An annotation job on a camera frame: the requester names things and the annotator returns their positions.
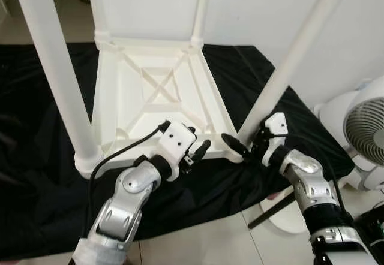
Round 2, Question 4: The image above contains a white round base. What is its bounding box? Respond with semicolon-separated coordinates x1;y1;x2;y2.
259;187;310;234

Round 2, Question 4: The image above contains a white floor fan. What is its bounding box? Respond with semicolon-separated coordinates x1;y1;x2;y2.
315;76;384;191

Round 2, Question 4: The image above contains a black floor object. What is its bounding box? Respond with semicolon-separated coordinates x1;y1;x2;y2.
354;202;384;248

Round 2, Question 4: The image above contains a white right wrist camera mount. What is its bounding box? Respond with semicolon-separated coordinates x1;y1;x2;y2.
259;112;289;164

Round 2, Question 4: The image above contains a black table cloth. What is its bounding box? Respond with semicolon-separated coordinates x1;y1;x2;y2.
0;42;355;260

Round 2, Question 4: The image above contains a black table leg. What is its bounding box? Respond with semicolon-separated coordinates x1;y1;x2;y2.
248;193;296;230

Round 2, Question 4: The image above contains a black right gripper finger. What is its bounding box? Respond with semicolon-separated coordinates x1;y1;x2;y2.
221;133;250;158

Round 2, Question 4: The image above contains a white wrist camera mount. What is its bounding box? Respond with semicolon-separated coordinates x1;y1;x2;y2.
259;112;289;164
157;121;197;180

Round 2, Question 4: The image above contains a white plastic table top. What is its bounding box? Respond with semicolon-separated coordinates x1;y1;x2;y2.
75;34;247;179

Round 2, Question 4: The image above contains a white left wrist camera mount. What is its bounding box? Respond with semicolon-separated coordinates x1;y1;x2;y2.
157;121;197;180

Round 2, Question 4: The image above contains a white plastic table leg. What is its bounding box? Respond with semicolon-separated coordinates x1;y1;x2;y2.
11;0;104;171
237;0;355;143
190;0;214;45
86;0;113;44

